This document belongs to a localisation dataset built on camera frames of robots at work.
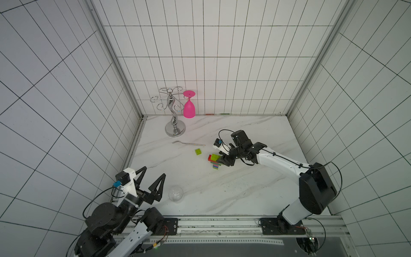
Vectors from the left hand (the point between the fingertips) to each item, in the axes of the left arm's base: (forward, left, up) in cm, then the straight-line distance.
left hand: (155, 174), depth 60 cm
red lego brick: (+18, -21, -19) cm, 33 cm away
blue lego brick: (+16, -24, -27) cm, 40 cm away
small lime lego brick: (+27, -14, -28) cm, 41 cm away
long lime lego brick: (+18, -24, -18) cm, 35 cm away
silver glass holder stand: (+46, +3, -28) cm, 54 cm away
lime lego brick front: (+16, -25, -28) cm, 41 cm away
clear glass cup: (+1, -4, -28) cm, 28 cm away
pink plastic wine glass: (+48, -8, -11) cm, 50 cm away
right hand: (+21, -27, -18) cm, 39 cm away
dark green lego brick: (+16, -24, -23) cm, 37 cm away
